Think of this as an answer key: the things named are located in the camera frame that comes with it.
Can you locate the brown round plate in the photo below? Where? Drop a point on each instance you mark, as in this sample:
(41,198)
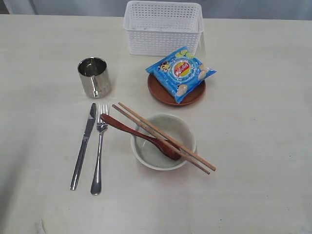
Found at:
(162,95)

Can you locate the dark red wooden spoon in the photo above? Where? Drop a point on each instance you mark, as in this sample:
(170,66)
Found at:
(166,150)

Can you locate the wooden chopstick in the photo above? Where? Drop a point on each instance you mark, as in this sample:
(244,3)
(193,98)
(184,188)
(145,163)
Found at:
(180,145)
(154,134)

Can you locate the blue chips bag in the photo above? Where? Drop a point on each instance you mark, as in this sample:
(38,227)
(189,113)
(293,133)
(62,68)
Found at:
(180,72)

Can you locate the silver table knife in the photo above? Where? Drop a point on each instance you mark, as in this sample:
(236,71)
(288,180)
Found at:
(88,129)

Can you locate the white perforated plastic basket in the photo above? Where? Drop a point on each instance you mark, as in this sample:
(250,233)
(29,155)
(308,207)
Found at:
(157,28)

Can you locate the silver fork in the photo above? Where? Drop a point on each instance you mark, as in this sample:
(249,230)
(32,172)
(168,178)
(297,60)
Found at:
(101,127)

